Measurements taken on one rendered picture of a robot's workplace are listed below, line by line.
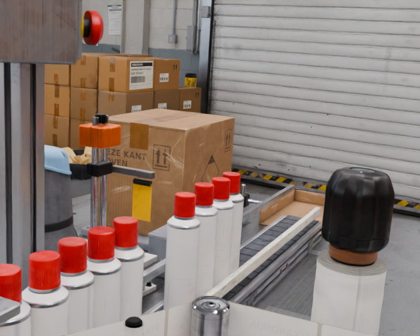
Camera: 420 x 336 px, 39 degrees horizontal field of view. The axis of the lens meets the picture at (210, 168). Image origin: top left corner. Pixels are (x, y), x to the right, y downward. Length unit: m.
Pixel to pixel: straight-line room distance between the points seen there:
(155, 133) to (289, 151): 4.12
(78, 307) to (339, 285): 0.30
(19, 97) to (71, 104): 4.03
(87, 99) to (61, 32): 4.06
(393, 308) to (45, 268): 0.77
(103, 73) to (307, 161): 1.99
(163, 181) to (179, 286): 0.49
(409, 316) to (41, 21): 0.88
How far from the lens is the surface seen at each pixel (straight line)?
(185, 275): 0.93
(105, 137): 0.82
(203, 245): 0.99
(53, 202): 1.07
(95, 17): 0.68
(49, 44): 0.64
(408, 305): 1.27
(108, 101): 4.56
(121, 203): 1.45
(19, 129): 0.79
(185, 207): 0.91
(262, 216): 1.66
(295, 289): 1.26
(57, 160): 1.06
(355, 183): 0.71
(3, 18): 0.63
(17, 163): 0.80
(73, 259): 0.69
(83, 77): 4.72
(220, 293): 1.02
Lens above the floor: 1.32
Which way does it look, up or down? 12 degrees down
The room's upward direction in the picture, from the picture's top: 4 degrees clockwise
